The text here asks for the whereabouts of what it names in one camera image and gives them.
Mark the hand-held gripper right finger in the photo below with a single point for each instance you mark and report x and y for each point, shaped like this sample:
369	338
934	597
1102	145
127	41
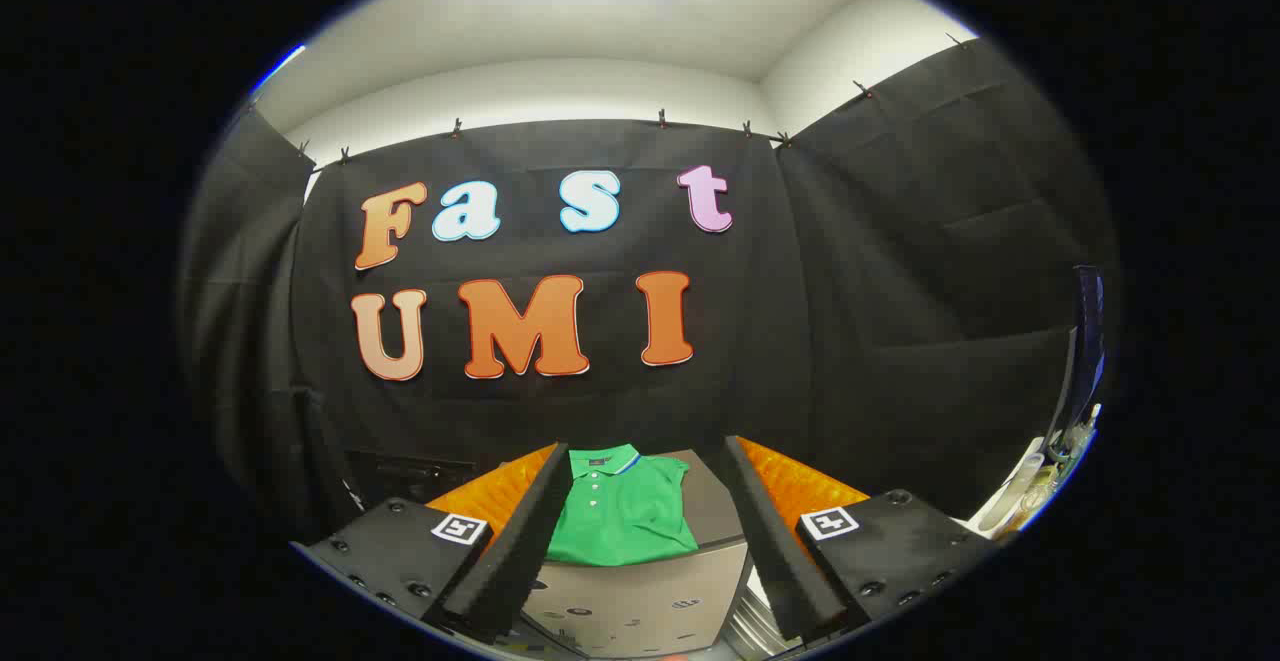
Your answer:
775	551

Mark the white plastic container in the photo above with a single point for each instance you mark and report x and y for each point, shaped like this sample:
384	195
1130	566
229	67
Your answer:
1010	501

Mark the black backdrop cloth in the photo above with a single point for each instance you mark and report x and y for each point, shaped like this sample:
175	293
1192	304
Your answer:
800	341

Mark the green polo shirt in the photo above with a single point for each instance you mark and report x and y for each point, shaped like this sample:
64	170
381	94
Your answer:
620	521

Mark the grey metal cabinet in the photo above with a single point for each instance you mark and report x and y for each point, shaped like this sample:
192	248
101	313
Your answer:
640	601

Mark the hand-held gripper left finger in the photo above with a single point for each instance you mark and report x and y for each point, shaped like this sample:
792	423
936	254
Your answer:
520	551

